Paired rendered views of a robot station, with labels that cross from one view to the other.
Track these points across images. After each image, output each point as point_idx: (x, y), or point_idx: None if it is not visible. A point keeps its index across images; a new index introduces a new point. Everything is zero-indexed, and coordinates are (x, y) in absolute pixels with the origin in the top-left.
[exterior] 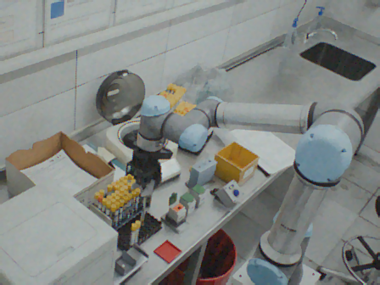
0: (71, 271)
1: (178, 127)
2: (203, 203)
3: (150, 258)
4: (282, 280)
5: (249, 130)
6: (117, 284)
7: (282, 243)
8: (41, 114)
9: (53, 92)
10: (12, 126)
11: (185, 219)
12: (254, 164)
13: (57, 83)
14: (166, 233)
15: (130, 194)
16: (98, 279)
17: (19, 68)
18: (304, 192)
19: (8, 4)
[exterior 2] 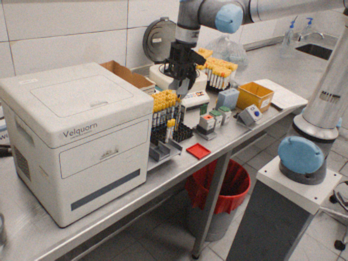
0: (103, 122)
1: (215, 6)
2: (228, 123)
3: (183, 154)
4: (319, 156)
5: (283, 15)
6: (152, 167)
7: (322, 115)
8: (98, 44)
9: (107, 27)
10: (73, 48)
11: (213, 129)
12: (270, 97)
13: (111, 19)
14: (197, 139)
15: (167, 102)
16: (133, 148)
17: None
18: None
19: None
